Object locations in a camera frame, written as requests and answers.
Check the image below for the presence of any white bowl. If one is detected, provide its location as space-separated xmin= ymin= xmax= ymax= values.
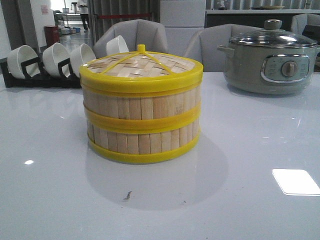
xmin=7 ymin=45 xmax=38 ymax=79
xmin=70 ymin=43 xmax=96 ymax=78
xmin=42 ymin=42 xmax=70 ymax=78
xmin=106 ymin=35 xmax=129 ymax=56

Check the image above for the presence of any white cabinet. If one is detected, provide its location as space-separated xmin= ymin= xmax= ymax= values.
xmin=160 ymin=0 xmax=206 ymax=56

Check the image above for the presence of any woven bamboo steamer lid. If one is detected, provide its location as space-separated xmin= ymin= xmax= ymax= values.
xmin=79 ymin=44 xmax=204 ymax=98

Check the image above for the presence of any far right grey chair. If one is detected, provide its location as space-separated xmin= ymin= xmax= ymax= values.
xmin=290 ymin=13 xmax=320 ymax=40

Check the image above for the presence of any grey chair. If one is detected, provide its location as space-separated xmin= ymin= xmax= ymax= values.
xmin=183 ymin=24 xmax=260 ymax=72
xmin=93 ymin=19 xmax=168 ymax=58
xmin=290 ymin=13 xmax=320 ymax=40

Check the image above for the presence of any red bin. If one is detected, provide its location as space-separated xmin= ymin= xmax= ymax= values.
xmin=43 ymin=25 xmax=60 ymax=47

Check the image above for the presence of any glass pot lid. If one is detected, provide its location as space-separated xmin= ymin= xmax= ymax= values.
xmin=229 ymin=19 xmax=318 ymax=48

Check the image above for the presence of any person in background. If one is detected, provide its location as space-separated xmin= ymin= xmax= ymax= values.
xmin=77 ymin=0 xmax=90 ymax=32

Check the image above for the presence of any grey electric cooking pot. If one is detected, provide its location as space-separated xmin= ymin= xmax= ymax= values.
xmin=217 ymin=43 xmax=320 ymax=95

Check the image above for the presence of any bamboo steamer tier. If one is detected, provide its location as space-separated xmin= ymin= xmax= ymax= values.
xmin=87 ymin=119 xmax=201 ymax=164
xmin=82 ymin=84 xmax=201 ymax=133

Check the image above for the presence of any black bowl rack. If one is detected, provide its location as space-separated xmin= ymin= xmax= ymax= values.
xmin=0 ymin=57 xmax=81 ymax=89

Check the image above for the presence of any left grey chair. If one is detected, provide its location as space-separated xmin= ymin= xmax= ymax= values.
xmin=93 ymin=19 xmax=168 ymax=58

